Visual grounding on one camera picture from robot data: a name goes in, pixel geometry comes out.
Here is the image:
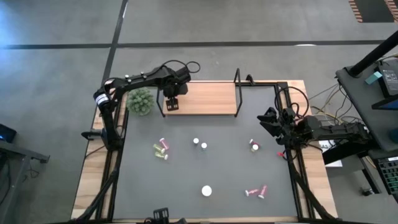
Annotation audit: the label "black device blue light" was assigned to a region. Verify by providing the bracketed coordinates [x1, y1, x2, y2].
[0, 123, 18, 144]

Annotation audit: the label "black power adapter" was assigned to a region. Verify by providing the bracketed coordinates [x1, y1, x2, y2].
[377, 60, 398, 97]

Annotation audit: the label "dark grey side desk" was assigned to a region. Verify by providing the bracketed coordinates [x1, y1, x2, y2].
[335, 55, 398, 153]

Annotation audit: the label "black round pole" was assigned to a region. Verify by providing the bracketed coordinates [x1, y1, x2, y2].
[347, 29, 398, 78]

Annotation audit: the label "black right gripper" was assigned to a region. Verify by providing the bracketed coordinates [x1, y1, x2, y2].
[257, 107, 308, 146]

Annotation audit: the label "black aluminium table frame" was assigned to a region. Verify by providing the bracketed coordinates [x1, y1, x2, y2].
[70, 79, 338, 224]

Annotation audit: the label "white printed paper sheet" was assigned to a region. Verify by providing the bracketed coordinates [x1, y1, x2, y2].
[318, 139, 343, 169]

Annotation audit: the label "green succulent plant in pot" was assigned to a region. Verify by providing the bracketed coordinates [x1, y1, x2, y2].
[126, 86, 155, 116]

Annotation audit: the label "small teal box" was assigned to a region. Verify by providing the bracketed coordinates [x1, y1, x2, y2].
[364, 70, 383, 85]

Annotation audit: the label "wooden shelf black metal legs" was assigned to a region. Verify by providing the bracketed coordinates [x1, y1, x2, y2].
[156, 67, 244, 119]

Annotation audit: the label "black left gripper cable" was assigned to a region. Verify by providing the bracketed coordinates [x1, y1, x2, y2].
[161, 60, 201, 75]

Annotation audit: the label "black tablet blue screen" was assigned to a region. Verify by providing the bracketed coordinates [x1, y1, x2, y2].
[371, 95, 398, 111]

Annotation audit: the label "dark mat striped border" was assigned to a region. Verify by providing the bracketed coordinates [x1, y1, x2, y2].
[348, 0, 398, 23]

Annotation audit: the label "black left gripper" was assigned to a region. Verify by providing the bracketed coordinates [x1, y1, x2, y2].
[162, 78, 190, 112]

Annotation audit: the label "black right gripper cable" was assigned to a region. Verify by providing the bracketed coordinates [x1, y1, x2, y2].
[274, 86, 310, 116]

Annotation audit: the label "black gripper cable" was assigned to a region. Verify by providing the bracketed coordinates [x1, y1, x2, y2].
[161, 60, 201, 75]
[274, 86, 310, 116]

